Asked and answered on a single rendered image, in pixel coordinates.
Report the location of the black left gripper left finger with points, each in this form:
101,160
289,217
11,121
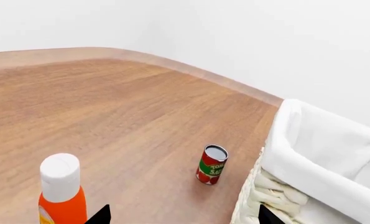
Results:
102,216

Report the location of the red tomato sauce can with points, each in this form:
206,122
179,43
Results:
211,164

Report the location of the white woven basket with liner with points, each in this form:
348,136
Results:
315,168

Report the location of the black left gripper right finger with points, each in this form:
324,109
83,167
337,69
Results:
267,216

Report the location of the orange bottle with white cap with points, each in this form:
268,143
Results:
61,189

